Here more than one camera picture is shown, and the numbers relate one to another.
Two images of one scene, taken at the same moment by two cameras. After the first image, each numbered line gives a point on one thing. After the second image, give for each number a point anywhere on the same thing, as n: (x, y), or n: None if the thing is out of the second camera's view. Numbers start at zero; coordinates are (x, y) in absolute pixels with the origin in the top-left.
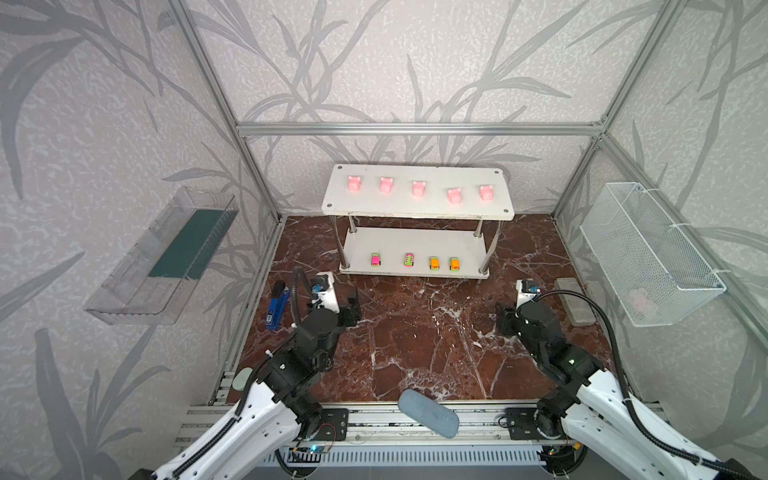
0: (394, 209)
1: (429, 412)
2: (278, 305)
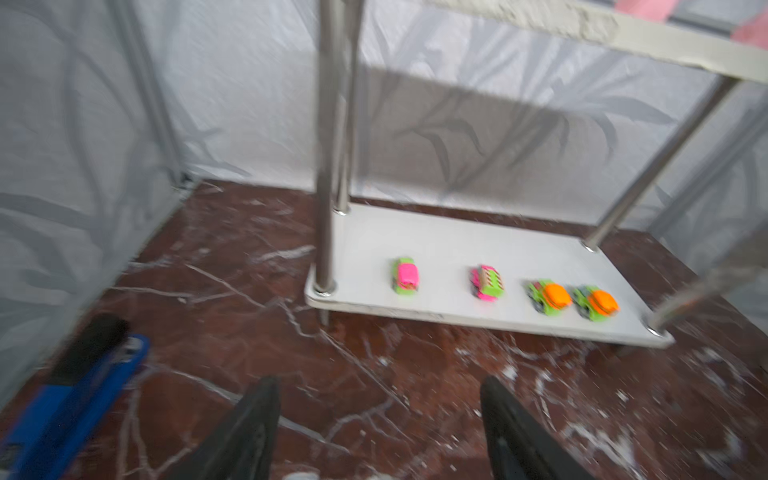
0: (424, 265)
1: None
2: (90, 374)
